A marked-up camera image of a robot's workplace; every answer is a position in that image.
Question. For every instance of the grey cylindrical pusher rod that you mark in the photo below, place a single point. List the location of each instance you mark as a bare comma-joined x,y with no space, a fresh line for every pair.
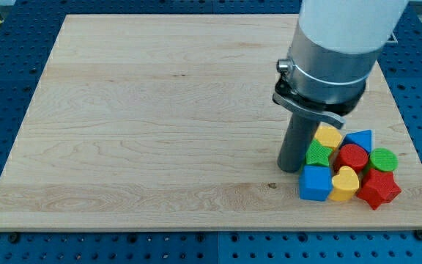
298,136

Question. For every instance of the yellow hexagon block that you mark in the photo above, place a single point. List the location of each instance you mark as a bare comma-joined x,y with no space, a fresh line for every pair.
328,136

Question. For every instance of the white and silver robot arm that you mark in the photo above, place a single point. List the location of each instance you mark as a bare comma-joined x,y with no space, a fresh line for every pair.
334,48

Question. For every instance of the blue triangle block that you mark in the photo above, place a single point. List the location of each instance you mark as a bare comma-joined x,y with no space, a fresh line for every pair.
360,138

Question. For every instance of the wooden board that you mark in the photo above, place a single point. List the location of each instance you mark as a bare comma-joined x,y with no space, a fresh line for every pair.
166,123

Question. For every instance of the red cylinder block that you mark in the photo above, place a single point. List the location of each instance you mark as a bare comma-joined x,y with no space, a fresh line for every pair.
351,155

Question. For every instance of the blue cube block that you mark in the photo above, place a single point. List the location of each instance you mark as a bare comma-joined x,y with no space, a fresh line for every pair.
315,183

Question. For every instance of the red star block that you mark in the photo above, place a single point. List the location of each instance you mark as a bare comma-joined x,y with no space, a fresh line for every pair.
378,188

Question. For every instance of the yellow heart block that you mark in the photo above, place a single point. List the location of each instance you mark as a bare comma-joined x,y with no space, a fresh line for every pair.
345,184

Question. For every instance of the green cylinder block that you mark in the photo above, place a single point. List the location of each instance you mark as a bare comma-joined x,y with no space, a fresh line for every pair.
382,159

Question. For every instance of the green star block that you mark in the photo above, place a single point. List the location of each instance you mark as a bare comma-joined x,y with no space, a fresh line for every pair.
318,154

